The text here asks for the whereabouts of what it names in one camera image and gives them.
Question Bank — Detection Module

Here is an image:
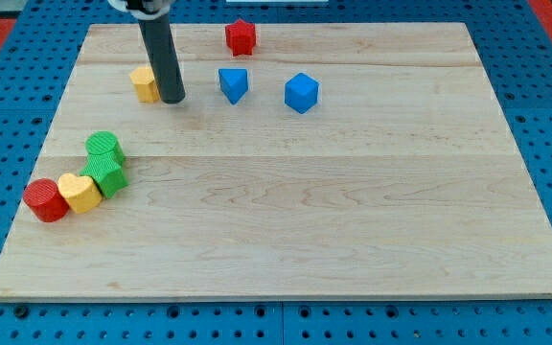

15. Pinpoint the green cylinder block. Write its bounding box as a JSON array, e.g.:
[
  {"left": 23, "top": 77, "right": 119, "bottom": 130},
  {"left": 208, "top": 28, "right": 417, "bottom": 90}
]
[{"left": 85, "top": 130, "right": 126, "bottom": 165}]

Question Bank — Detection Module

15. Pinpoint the light wooden board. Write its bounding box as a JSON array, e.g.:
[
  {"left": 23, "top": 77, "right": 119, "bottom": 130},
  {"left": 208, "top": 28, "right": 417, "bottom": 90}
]
[{"left": 0, "top": 22, "right": 552, "bottom": 303}]

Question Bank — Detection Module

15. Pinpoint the blue cube block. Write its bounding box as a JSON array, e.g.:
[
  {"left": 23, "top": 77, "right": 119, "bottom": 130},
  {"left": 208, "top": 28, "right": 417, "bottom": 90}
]
[{"left": 285, "top": 73, "right": 320, "bottom": 114}]

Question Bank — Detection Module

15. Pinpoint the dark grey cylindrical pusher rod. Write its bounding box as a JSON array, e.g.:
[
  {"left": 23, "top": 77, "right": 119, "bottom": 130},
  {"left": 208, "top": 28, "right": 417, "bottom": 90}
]
[{"left": 138, "top": 14, "right": 186, "bottom": 104}]

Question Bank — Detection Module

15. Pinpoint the blue triangle block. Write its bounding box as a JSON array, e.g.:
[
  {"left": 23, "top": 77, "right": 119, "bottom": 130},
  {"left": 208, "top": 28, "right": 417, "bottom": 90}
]
[{"left": 218, "top": 68, "right": 249, "bottom": 104}]

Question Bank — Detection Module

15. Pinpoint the white rod mount collar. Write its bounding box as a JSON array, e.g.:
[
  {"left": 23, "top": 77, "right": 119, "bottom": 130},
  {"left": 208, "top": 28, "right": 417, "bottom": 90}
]
[{"left": 108, "top": 0, "right": 173, "bottom": 20}]

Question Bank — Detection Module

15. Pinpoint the red cylinder block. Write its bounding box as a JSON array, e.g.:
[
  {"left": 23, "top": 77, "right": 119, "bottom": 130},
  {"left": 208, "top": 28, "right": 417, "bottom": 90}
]
[{"left": 22, "top": 178, "right": 69, "bottom": 222}]

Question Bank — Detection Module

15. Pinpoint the yellow hexagon block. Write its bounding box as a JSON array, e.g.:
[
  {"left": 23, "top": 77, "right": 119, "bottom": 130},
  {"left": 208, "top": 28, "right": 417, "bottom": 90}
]
[{"left": 129, "top": 66, "right": 160, "bottom": 103}]

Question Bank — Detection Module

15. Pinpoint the red star block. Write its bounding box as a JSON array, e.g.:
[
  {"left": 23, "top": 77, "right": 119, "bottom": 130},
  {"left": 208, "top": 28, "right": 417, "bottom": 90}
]
[{"left": 225, "top": 19, "right": 257, "bottom": 57}]

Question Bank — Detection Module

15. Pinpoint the yellow heart block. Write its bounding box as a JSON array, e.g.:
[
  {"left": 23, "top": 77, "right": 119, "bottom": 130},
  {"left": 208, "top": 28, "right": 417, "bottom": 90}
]
[{"left": 57, "top": 172, "right": 103, "bottom": 214}]

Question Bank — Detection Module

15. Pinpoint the green star block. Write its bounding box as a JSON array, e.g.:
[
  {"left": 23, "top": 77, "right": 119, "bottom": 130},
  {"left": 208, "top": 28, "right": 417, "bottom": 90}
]
[{"left": 80, "top": 152, "right": 128, "bottom": 198}]

